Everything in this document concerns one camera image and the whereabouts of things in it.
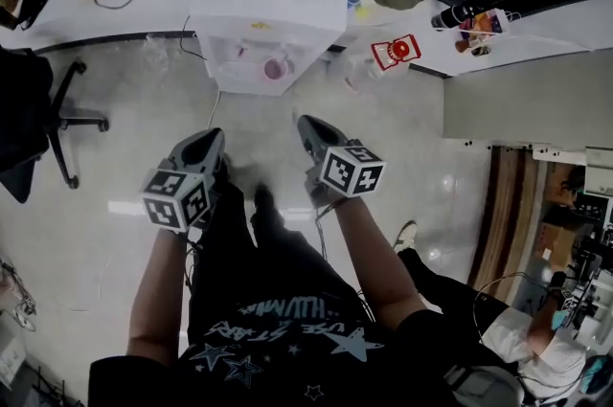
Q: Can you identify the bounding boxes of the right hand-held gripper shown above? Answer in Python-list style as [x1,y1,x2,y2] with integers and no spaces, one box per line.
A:
[296,114,387,209]

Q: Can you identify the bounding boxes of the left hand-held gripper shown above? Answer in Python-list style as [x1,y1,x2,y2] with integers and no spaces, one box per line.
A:
[140,126,227,234]

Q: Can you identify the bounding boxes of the red plastic cup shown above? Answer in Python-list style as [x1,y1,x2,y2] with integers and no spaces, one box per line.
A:
[262,56,289,82]

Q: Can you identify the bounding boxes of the grey shoulder pack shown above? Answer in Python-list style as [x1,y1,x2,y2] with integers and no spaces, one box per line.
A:
[443,364,526,407]

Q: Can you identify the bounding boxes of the person's right forearm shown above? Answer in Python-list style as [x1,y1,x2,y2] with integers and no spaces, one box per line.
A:
[329,196,430,332]

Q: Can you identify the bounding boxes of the person's left forearm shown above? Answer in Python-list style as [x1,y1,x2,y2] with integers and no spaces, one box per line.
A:
[125,227,193,369]

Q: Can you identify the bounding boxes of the clear container with yellow liquid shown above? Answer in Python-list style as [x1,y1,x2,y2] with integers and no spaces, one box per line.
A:
[354,0,380,21]

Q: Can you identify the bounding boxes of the person's black shoe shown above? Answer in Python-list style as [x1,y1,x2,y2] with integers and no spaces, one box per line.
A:
[253,183,278,211]

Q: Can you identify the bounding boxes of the person's black trousers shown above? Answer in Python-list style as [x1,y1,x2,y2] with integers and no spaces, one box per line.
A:
[188,178,368,329]

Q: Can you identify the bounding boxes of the clear water jug red cap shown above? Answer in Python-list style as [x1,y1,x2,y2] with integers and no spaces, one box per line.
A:
[329,33,423,93]

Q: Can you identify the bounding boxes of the wooden table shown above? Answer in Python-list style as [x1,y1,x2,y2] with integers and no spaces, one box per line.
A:
[465,146,543,302]

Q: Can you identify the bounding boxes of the black office chair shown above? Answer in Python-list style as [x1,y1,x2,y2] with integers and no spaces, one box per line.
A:
[0,44,111,206]

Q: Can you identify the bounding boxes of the black thermos flask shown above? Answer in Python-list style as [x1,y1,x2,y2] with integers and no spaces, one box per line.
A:
[430,4,486,33]

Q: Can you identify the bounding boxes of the white window counter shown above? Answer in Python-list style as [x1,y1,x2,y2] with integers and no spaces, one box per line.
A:
[0,0,613,79]

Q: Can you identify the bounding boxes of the black star-print t-shirt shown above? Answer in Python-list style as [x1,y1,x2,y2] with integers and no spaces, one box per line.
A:
[88,287,480,407]

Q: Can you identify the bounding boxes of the white paper bag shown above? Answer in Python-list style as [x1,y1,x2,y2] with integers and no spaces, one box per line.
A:
[458,8,524,38]

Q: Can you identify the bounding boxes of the cardboard box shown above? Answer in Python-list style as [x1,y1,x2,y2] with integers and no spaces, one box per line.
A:
[533,221,581,273]

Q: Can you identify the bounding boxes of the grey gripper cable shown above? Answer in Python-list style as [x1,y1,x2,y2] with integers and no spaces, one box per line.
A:
[312,200,337,263]

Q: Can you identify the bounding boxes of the tangle of cables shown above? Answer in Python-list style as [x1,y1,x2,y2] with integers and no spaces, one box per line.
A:
[0,258,40,335]

